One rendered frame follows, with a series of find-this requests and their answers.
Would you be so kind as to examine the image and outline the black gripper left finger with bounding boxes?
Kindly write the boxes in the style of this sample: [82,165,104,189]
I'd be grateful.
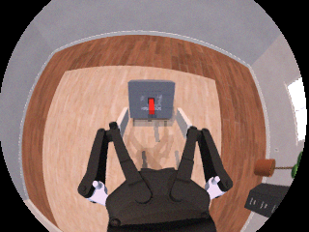
[77,107,151,206]

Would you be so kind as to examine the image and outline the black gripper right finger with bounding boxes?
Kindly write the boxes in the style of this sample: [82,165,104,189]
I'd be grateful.
[169,108,233,202]

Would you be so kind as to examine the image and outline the red rectangular bar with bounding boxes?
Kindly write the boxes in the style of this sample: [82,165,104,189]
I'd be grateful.
[150,99,155,114]

